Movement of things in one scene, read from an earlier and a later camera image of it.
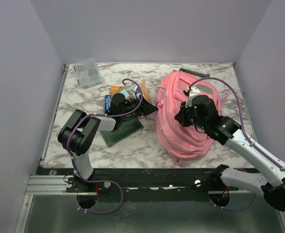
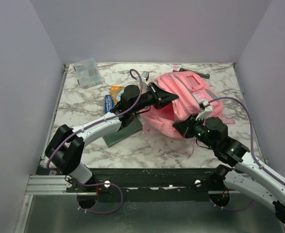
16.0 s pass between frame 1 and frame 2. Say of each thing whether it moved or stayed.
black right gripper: moved
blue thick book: stayed
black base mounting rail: stayed
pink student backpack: moved
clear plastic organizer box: stayed
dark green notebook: stayed
